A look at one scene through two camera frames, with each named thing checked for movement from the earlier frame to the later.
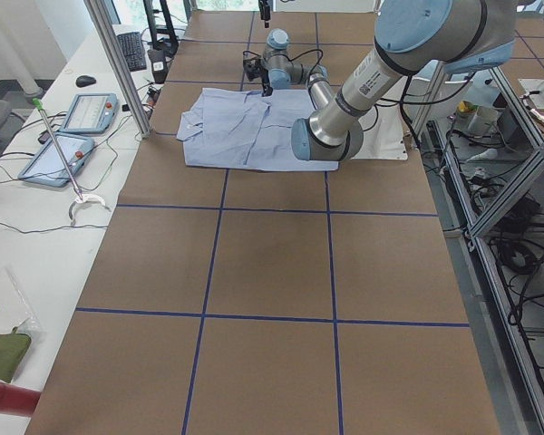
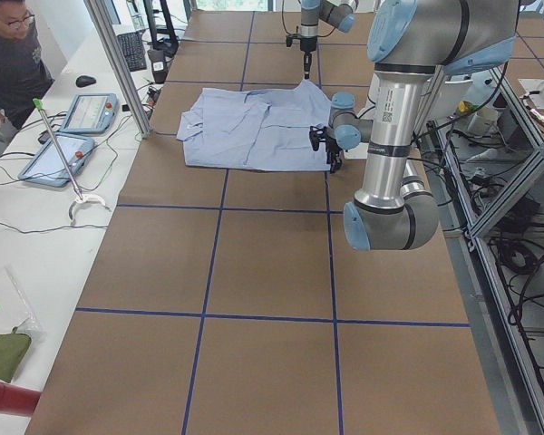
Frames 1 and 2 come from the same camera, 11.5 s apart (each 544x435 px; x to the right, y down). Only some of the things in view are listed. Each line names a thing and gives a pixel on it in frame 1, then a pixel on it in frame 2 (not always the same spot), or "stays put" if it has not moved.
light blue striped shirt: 243,129 stays put
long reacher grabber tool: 38,104 stays put
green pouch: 7,352 stays put
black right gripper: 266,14 → 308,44
